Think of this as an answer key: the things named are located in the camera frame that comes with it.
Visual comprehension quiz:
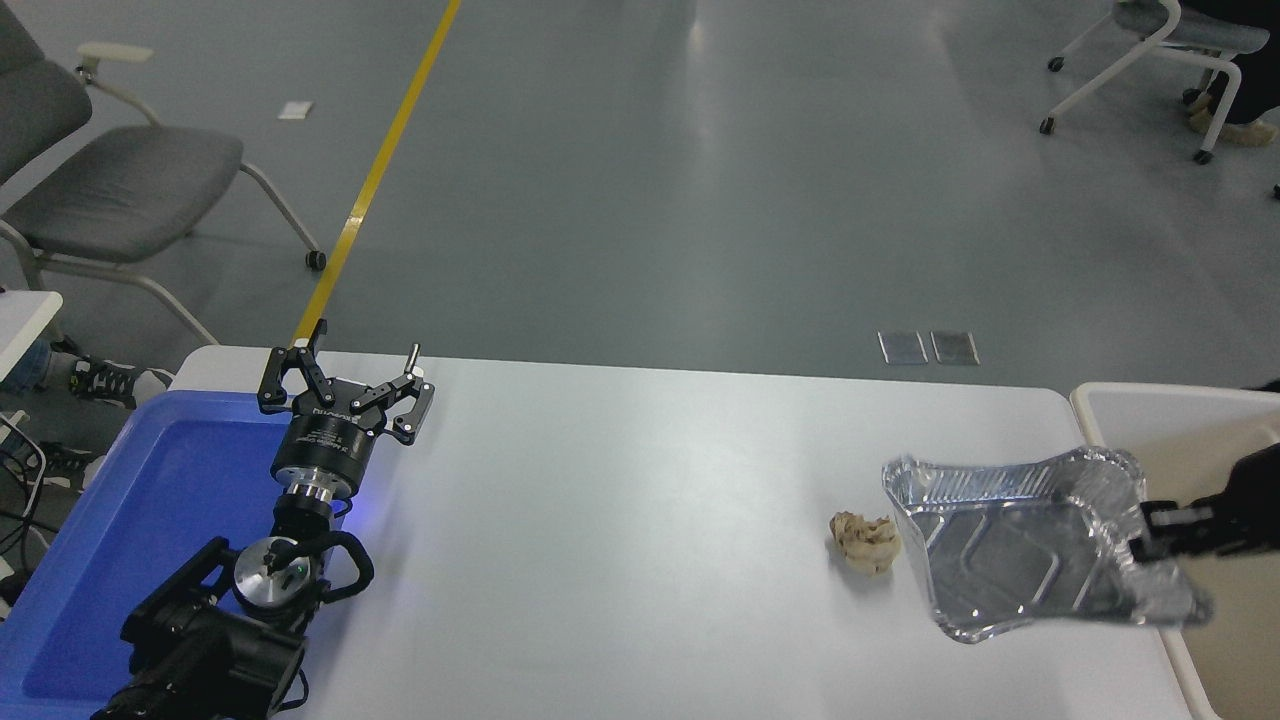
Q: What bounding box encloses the blue plastic tray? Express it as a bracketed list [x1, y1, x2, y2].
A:
[0, 388, 346, 720]

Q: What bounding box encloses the large pale bin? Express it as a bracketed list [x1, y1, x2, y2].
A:
[1070, 382, 1280, 720]

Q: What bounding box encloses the crumpled tan paper ball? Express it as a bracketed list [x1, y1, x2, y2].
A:
[828, 509, 903, 577]

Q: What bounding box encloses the grey chair with armrests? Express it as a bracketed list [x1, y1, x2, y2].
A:
[0, 0, 328, 346]

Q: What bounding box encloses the small white table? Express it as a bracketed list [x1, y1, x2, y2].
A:
[0, 290, 63, 381]

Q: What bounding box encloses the silver foil tray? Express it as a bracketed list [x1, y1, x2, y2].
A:
[882, 446, 1214, 644]

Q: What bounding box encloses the yellow floor tape line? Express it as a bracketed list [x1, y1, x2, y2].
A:
[290, 0, 461, 348]

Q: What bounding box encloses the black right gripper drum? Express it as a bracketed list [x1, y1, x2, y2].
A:
[1218, 443, 1280, 557]

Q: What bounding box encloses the grey chair white frame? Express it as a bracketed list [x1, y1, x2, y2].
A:
[1040, 0, 1273, 166]

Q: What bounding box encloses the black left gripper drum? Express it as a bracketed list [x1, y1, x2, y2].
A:
[270, 396, 385, 495]

